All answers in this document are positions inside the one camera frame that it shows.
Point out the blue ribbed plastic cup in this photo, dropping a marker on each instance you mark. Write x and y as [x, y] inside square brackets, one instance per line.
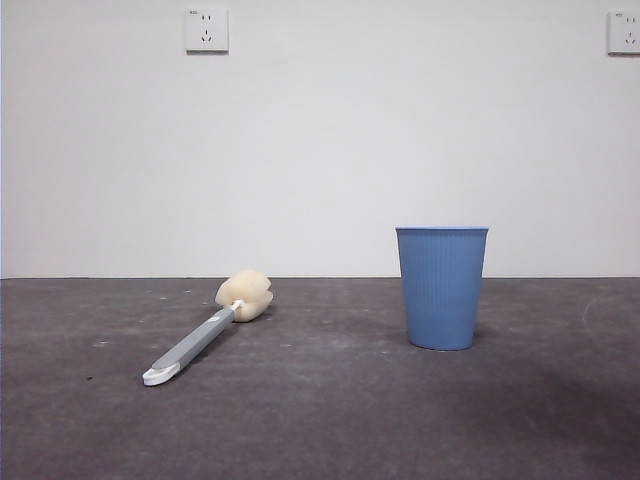
[441, 292]

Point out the white wall socket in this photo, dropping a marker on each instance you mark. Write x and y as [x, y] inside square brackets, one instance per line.
[207, 30]
[625, 32]

